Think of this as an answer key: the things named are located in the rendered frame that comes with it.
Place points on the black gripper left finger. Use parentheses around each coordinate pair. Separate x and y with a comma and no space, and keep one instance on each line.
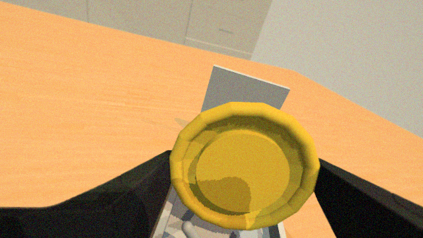
(126,206)

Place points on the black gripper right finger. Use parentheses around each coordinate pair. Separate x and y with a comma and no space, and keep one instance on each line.
(357,208)

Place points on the yellow plate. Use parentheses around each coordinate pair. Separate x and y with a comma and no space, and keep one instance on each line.
(244,165)

